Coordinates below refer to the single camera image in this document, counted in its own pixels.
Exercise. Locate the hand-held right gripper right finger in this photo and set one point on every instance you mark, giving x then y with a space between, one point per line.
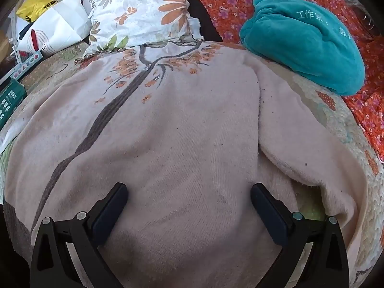
270 213

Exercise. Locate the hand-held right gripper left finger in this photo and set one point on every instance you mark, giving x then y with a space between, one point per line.
109 213

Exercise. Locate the pink embroidered sweater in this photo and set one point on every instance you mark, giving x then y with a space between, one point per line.
180 144

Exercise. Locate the cream patterned blanket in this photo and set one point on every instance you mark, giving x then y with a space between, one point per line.
339 117

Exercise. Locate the green printed box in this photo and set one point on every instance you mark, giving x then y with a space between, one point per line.
10 99

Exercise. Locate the paper strip with coloured dots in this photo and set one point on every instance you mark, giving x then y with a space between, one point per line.
25 64

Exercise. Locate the teal folded fleece garment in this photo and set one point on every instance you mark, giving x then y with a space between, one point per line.
300 45

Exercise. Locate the white plastic bag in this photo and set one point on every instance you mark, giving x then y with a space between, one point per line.
60 24

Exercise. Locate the white floral pillow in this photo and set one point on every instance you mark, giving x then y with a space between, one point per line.
141 12

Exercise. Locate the black cloth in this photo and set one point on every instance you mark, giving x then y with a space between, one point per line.
201 21

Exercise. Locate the orange floral quilt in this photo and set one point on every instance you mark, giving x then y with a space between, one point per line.
240 3

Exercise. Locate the yellow plastic bag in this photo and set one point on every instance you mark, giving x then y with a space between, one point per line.
36 6

